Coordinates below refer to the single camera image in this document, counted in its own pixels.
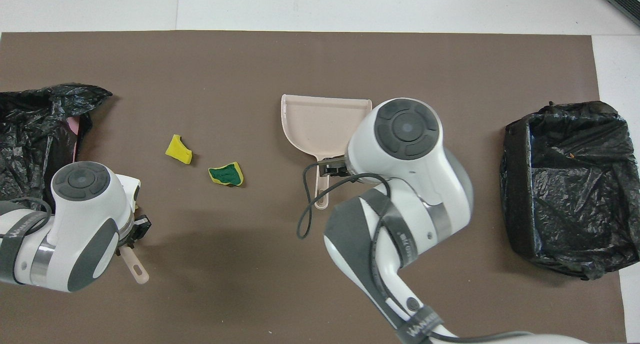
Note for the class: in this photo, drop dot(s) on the black bag lined pink bin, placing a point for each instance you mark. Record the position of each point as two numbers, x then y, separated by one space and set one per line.
30 124

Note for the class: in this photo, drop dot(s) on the green and yellow sponge piece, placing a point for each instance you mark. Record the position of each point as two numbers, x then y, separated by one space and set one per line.
225 174

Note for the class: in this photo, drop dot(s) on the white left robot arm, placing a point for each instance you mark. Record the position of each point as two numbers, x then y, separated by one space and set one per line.
75 224

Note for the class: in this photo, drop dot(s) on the beige plastic dustpan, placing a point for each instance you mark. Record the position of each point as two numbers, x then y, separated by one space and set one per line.
320 124

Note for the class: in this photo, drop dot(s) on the brown table mat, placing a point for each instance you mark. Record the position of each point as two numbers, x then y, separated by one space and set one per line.
250 59

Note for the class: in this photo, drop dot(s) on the beige hand brush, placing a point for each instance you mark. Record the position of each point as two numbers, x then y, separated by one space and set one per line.
137 271

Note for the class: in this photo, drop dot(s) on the notched yellow sponge piece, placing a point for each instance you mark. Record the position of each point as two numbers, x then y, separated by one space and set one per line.
178 151

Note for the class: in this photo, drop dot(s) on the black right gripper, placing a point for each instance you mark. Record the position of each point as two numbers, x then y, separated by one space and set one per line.
336 167

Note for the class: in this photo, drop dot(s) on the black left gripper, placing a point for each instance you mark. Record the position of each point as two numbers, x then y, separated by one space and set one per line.
137 229

